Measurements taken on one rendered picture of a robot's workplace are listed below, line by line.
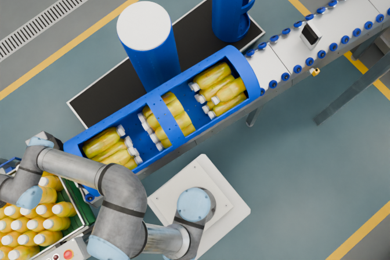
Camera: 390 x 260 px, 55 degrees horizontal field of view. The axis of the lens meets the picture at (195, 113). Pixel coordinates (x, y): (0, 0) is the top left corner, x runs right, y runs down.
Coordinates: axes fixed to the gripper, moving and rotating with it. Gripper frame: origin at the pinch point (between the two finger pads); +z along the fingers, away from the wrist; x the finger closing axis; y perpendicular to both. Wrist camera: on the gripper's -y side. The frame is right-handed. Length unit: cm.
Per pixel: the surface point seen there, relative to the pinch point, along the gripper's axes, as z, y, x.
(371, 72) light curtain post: 27, 158, -29
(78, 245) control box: 18.6, 1.2, -25.5
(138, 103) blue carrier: 8, 54, 12
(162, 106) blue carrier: 5, 62, 4
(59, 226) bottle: 24.2, -4.2, -12.9
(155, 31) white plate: 24, 80, 46
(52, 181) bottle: 22.5, 2.3, 5.8
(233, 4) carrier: 60, 135, 54
